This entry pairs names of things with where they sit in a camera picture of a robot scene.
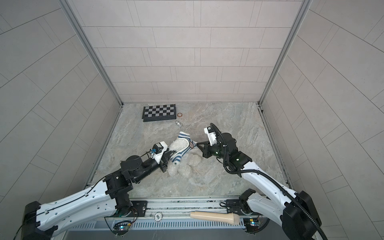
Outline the blue white striped shirt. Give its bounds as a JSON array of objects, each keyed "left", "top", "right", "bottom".
[{"left": 169, "top": 132, "right": 197, "bottom": 165}]

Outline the white fluffy teddy bear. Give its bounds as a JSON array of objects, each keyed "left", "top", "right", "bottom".
[{"left": 167, "top": 147, "right": 203, "bottom": 178}]

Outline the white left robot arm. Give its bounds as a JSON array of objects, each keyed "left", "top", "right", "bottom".
[{"left": 18, "top": 150, "right": 175, "bottom": 240}]

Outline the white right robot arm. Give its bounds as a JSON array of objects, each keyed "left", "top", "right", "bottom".
[{"left": 197, "top": 127, "right": 327, "bottom": 240}]

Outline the folded black chess board box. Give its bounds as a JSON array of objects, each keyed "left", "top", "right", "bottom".
[{"left": 142, "top": 104, "right": 177, "bottom": 122}]

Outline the left green circuit board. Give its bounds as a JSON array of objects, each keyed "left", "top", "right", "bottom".
[{"left": 114, "top": 221, "right": 133, "bottom": 232}]

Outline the green circuit board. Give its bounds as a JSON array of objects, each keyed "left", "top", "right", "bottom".
[
  {"left": 243, "top": 219, "right": 260, "bottom": 234},
  {"left": 114, "top": 221, "right": 133, "bottom": 232}
]

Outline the right green circuit board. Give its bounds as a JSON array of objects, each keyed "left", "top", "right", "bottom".
[{"left": 243, "top": 219, "right": 260, "bottom": 234}]

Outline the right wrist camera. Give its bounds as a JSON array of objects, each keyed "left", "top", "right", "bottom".
[{"left": 204, "top": 126, "right": 217, "bottom": 146}]

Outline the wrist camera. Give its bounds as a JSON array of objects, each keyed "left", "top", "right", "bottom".
[
  {"left": 204, "top": 126, "right": 217, "bottom": 146},
  {"left": 150, "top": 142, "right": 168, "bottom": 165}
]

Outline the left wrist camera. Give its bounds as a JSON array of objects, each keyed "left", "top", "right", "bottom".
[{"left": 150, "top": 142, "right": 168, "bottom": 165}]

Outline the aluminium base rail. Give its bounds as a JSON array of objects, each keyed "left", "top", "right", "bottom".
[{"left": 56, "top": 195, "right": 307, "bottom": 223}]

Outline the beige wooden handle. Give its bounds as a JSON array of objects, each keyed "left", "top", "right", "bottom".
[{"left": 190, "top": 211, "right": 240, "bottom": 225}]

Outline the black corrugated cable conduit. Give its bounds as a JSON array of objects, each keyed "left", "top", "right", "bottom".
[{"left": 209, "top": 122, "right": 329, "bottom": 240}]

